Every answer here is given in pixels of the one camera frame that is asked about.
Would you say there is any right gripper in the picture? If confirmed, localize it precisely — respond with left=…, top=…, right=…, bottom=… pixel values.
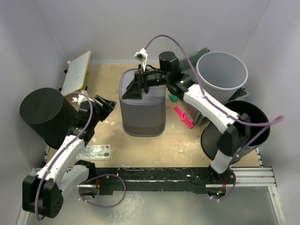
left=122, top=65, right=170, bottom=100

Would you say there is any grey mesh bin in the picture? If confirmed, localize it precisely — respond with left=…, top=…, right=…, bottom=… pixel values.
left=119, top=69, right=166, bottom=137

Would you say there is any black ribbed bin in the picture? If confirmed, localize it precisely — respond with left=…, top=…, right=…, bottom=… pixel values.
left=19, top=88, right=77, bottom=149

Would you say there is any light grey round bin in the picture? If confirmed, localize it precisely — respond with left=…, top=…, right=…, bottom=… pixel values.
left=196, top=52, right=248, bottom=104

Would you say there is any black smooth round bin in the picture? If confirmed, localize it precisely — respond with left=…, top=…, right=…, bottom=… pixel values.
left=200, top=100, right=271, bottom=165

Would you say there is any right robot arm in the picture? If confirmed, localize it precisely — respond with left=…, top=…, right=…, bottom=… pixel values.
left=122, top=49, right=250, bottom=183

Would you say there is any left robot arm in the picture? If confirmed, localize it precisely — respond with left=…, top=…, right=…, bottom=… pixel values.
left=22, top=93, right=116, bottom=221

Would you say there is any green small box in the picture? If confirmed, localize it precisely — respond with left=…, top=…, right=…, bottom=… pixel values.
left=168, top=94, right=178, bottom=102

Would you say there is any yellow edged whiteboard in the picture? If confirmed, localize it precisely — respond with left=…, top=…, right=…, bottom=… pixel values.
left=60, top=51, right=91, bottom=97

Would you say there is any white printed card package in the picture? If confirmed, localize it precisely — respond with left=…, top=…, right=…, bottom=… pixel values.
left=76, top=145, right=113, bottom=161

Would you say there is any pink plastic clip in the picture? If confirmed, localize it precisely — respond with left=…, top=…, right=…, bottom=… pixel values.
left=174, top=106, right=194, bottom=129

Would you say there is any grey plastic tray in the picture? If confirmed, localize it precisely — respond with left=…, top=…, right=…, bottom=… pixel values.
left=178, top=47, right=251, bottom=126

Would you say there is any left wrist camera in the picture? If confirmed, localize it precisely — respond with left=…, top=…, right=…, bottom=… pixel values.
left=71, top=92, right=89, bottom=105

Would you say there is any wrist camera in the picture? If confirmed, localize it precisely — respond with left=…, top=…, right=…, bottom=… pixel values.
left=134, top=48, right=148, bottom=71
left=71, top=92, right=89, bottom=105

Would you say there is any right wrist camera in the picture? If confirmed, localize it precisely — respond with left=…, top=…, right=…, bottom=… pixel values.
left=134, top=48, right=148, bottom=71

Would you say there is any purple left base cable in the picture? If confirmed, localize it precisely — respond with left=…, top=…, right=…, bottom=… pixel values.
left=78, top=173, right=127, bottom=209

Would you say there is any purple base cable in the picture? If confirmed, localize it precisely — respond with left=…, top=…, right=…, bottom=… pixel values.
left=78, top=173, right=127, bottom=209
left=210, top=168, right=237, bottom=203

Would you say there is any black base frame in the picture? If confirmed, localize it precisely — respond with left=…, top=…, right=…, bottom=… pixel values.
left=81, top=167, right=236, bottom=195

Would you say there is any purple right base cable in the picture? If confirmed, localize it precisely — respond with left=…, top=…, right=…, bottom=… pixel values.
left=210, top=168, right=237, bottom=203

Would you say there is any aluminium rail frame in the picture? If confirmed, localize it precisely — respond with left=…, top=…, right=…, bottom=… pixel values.
left=15, top=140, right=286, bottom=225

